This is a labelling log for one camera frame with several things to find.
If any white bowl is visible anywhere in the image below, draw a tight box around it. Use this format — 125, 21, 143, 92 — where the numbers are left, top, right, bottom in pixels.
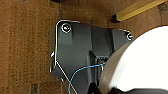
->
97, 26, 168, 94

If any round ringed base button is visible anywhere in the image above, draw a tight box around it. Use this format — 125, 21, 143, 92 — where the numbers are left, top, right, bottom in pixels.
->
60, 22, 73, 35

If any blue cable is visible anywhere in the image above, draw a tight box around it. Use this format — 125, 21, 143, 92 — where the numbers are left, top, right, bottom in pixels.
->
67, 61, 108, 94

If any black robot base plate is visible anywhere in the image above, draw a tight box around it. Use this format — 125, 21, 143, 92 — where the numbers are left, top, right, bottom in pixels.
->
49, 19, 135, 94

